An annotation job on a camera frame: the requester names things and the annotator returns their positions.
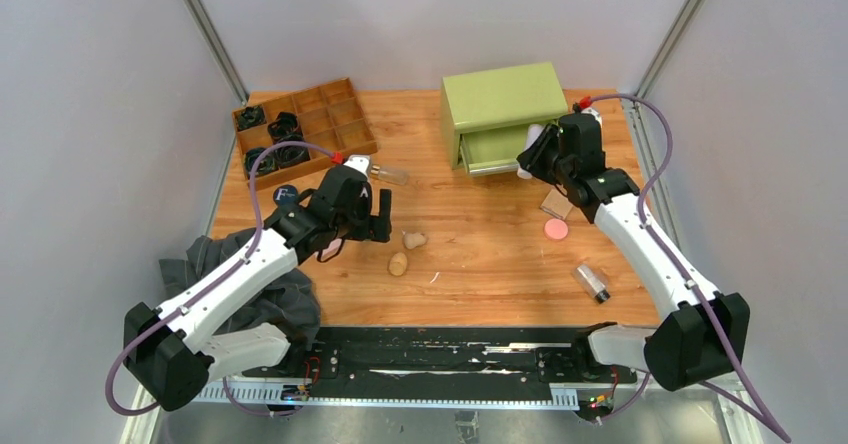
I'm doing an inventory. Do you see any tan square sponge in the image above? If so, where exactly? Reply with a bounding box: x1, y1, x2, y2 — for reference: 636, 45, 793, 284
539, 189, 574, 221

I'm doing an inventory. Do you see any frosted glass perfume bottle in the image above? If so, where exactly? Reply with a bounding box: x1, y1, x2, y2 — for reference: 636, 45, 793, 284
369, 164, 409, 186

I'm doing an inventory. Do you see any green metal drawer box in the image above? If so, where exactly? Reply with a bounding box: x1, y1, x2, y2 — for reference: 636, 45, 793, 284
440, 62, 568, 177

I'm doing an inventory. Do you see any small clear black-capped bottle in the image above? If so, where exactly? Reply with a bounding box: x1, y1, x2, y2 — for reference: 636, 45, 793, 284
573, 263, 610, 304

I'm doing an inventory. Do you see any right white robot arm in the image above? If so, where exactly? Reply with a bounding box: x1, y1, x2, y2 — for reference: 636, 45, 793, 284
517, 113, 750, 391

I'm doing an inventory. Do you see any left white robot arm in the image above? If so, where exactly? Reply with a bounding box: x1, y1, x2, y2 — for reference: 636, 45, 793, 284
107, 155, 391, 411

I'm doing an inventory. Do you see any round navy compact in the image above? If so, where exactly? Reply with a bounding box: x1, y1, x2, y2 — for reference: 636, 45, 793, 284
272, 184, 300, 207

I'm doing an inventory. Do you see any pink round powder puff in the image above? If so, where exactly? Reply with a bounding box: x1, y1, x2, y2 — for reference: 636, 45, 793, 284
543, 218, 569, 241

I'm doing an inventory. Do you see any brown compartment tray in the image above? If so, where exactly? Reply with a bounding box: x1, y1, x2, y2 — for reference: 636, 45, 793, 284
231, 77, 378, 189

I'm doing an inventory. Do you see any grey cloth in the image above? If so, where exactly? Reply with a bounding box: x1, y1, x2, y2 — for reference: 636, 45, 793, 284
157, 232, 323, 348

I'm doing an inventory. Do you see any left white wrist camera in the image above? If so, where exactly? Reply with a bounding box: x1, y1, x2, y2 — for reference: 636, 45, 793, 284
344, 155, 372, 182

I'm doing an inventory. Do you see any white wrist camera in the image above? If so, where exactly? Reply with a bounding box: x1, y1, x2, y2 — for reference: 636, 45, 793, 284
581, 107, 603, 126
344, 155, 372, 182

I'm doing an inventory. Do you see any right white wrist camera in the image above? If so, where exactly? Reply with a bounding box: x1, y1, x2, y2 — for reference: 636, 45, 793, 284
581, 107, 603, 126

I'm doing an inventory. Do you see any black hair tie lower-middle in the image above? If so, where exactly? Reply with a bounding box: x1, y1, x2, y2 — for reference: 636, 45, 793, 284
274, 134, 311, 167

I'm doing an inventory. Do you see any black hair tie bottom-left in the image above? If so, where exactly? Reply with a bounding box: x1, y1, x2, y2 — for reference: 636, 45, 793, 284
243, 147, 280, 179

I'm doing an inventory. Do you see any black hair tie middle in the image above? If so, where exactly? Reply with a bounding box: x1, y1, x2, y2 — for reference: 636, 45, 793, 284
267, 112, 301, 140

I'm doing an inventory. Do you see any black hair tie top-left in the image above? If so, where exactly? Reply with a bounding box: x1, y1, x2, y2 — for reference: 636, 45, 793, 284
236, 105, 268, 132

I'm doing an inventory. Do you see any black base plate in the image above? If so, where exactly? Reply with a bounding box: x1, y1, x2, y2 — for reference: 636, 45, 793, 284
261, 327, 637, 402

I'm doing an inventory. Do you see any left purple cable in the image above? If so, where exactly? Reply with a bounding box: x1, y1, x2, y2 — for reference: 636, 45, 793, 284
105, 140, 346, 418

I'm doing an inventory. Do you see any purple cable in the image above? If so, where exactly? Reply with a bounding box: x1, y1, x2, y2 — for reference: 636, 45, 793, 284
105, 140, 346, 418
572, 93, 793, 444

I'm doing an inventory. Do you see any right aluminium frame post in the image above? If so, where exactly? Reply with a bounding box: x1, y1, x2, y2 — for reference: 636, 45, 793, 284
636, 0, 705, 98

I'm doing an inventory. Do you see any aluminium frame post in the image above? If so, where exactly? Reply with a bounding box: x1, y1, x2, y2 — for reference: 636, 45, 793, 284
636, 0, 705, 98
183, 0, 250, 104

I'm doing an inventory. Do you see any left aluminium frame post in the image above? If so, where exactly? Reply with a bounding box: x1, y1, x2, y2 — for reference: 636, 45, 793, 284
183, 0, 250, 104

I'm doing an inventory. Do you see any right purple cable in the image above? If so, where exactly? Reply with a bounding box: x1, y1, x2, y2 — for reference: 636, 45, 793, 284
572, 93, 793, 444

